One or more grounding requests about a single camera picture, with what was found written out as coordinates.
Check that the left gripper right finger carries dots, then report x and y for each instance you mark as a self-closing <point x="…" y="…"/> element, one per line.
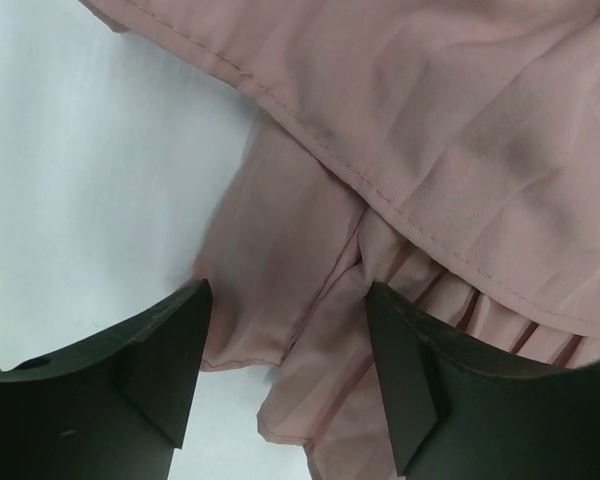
<point x="458" y="408"/>

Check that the pink skirt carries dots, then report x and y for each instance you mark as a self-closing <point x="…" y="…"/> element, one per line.
<point x="450" y="149"/>

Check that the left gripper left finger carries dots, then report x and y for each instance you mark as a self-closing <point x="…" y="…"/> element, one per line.
<point x="114" y="405"/>

